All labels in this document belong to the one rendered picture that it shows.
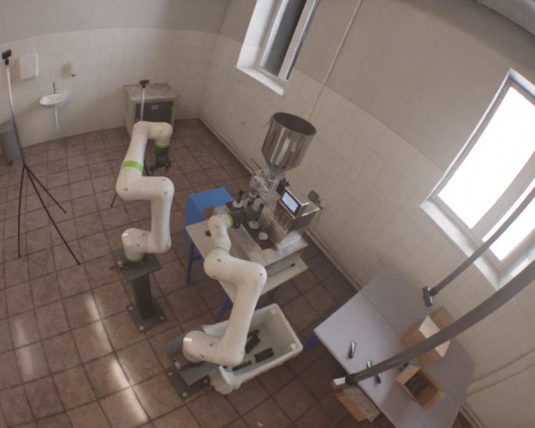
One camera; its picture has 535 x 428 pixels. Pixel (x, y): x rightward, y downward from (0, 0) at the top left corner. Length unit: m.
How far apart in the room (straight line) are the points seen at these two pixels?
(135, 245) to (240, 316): 0.71
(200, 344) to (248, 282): 0.37
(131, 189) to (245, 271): 0.63
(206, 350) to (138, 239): 0.71
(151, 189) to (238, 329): 0.74
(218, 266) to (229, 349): 0.39
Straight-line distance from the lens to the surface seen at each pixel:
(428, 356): 2.39
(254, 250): 1.74
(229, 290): 1.84
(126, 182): 1.22
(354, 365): 2.02
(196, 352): 1.22
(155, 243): 1.49
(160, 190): 1.20
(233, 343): 1.21
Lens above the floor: 2.34
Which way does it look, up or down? 41 degrees down
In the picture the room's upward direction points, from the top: 24 degrees clockwise
